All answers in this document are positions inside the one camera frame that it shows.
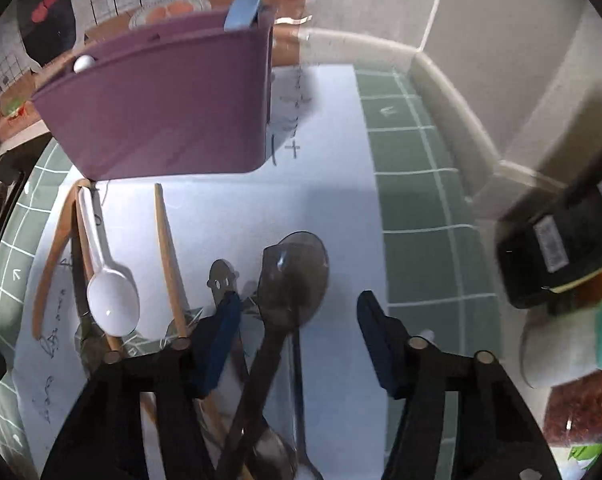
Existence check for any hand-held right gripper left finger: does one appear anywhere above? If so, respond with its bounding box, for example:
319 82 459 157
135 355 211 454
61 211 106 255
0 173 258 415
41 292 244 480

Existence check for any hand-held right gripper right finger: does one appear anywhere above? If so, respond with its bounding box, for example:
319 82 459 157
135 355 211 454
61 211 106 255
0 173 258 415
356 290 564 480

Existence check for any metal spoon with smiley handle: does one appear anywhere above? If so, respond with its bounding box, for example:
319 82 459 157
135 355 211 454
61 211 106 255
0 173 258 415
207 259 262 361

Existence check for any thin metal spoon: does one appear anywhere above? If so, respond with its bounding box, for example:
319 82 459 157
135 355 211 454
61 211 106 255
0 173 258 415
255 327 326 480

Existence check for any large grey plastic spoon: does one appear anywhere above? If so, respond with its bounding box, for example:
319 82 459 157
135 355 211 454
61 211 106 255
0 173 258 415
215 231 330 480

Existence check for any white plastic spoon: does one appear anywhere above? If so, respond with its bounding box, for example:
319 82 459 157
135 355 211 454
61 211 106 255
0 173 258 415
77 185 140 337

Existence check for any purple plastic utensil container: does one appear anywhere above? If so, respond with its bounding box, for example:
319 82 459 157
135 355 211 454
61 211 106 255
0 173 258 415
31 7 276 181

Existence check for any green white printed placemat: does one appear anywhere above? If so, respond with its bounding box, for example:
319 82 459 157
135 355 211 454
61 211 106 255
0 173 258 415
0 62 502 480

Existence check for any white jar with teal lid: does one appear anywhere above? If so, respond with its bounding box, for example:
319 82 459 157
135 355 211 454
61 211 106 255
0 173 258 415
520 295 602 391

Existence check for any dark sauce bottle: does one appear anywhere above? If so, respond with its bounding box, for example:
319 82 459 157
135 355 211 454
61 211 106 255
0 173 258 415
496 130 602 311

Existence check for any clear jar of red chili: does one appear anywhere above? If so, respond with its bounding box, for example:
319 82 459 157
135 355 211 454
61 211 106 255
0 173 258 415
543 370 602 448

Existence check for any green leafy packet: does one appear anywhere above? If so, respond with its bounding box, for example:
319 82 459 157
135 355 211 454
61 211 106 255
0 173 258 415
570 441 602 468

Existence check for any light blue plastic spoon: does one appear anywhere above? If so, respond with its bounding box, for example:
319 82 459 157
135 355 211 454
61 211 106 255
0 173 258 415
224 0 262 31

